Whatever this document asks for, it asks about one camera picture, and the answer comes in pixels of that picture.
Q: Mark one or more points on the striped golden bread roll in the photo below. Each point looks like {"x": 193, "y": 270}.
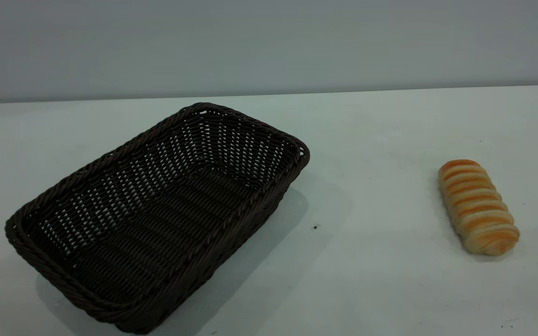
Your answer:
{"x": 477, "y": 205}

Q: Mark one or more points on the black woven wicker basket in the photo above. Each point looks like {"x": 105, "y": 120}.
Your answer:
{"x": 166, "y": 219}

